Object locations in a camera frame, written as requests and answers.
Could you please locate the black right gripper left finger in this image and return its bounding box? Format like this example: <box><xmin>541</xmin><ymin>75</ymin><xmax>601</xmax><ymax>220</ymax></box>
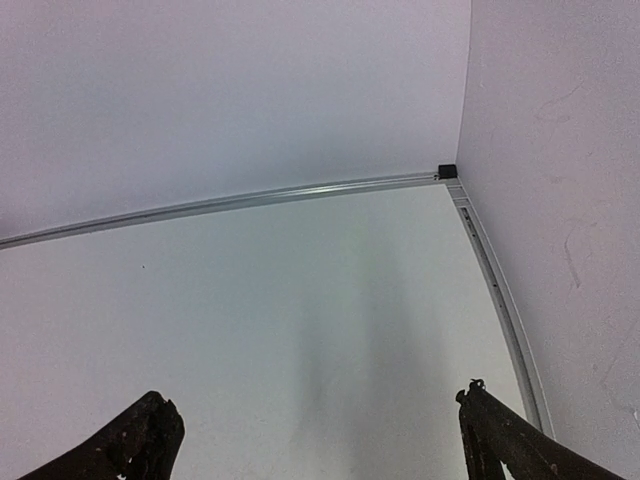
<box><xmin>21</xmin><ymin>391</ymin><xmax>185</xmax><ymax>480</ymax></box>

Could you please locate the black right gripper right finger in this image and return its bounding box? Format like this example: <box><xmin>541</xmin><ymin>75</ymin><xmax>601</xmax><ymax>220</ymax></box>
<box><xmin>456</xmin><ymin>379</ymin><xmax>619</xmax><ymax>480</ymax></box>

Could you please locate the aluminium table edge rail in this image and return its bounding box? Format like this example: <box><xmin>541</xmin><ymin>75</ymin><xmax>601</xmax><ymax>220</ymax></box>
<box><xmin>1</xmin><ymin>172</ymin><xmax>556</xmax><ymax>438</ymax></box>

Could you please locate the black corner bracket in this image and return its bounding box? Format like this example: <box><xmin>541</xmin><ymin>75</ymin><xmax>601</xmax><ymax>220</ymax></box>
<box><xmin>437</xmin><ymin>164</ymin><xmax>458</xmax><ymax>180</ymax></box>

